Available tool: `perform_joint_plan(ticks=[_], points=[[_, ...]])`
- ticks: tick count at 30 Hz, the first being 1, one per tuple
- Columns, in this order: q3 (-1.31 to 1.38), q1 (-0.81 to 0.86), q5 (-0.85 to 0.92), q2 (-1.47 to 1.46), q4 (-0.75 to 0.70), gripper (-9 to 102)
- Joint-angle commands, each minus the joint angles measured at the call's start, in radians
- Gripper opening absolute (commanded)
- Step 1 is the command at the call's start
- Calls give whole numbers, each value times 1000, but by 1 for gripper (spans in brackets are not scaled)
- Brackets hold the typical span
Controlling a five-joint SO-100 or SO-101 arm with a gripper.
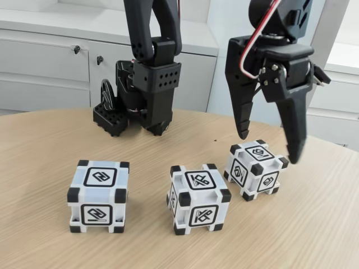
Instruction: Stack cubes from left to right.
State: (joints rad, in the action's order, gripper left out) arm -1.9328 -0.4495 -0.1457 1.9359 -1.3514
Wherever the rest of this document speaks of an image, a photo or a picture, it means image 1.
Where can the white cube with diamond symbol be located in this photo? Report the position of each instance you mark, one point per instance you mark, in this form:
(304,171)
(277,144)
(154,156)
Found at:
(253,168)

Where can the white cube with crossed symbol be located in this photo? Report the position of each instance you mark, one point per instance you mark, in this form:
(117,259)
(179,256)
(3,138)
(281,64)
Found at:
(199,201)

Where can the white drawer cabinet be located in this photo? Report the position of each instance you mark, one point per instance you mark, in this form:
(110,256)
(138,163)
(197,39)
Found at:
(336,106)

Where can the black round clamp knob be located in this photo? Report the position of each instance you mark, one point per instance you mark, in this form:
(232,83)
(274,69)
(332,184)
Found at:
(105,95)

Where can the black cabinet key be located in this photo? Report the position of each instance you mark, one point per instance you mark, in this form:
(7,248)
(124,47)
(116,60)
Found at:
(100,59)
(76,49)

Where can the white cube with Z symbol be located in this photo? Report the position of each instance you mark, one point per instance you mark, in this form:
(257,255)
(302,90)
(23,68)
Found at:
(98,196)

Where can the long white cabinet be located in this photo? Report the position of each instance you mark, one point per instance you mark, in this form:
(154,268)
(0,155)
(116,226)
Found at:
(42,70)

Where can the black gripper camera module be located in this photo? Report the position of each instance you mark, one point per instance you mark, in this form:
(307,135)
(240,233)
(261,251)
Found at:
(322,77)

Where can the white frame post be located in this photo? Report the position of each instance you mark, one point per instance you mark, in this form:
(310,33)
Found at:
(325,36)

